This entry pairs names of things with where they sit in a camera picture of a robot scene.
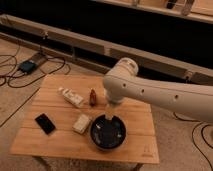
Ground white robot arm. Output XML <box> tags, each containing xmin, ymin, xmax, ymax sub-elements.
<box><xmin>103</xmin><ymin>58</ymin><xmax>213</xmax><ymax>123</ymax></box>

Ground black bowl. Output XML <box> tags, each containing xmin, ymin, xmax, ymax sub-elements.
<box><xmin>90</xmin><ymin>115</ymin><xmax>126</xmax><ymax>150</ymax></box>

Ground white tube package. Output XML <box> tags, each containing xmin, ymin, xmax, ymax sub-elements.
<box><xmin>58</xmin><ymin>87</ymin><xmax>84</xmax><ymax>108</ymax></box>

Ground wooden table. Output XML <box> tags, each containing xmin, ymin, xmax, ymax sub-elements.
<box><xmin>10</xmin><ymin>75</ymin><xmax>159</xmax><ymax>164</ymax></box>

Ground black smartphone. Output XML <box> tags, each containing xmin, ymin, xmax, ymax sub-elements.
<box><xmin>35</xmin><ymin>114</ymin><xmax>56</xmax><ymax>134</ymax></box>

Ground black floor cables right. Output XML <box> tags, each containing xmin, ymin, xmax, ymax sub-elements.
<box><xmin>172</xmin><ymin>111</ymin><xmax>213</xmax><ymax>163</ymax></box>

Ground black floor cables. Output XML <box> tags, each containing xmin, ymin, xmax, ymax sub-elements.
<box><xmin>0</xmin><ymin>43</ymin><xmax>72</xmax><ymax>128</ymax></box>
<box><xmin>172</xmin><ymin>111</ymin><xmax>213</xmax><ymax>163</ymax></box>

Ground black floor cables left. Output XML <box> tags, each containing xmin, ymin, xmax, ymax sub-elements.
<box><xmin>0</xmin><ymin>43</ymin><xmax>72</xmax><ymax>128</ymax></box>

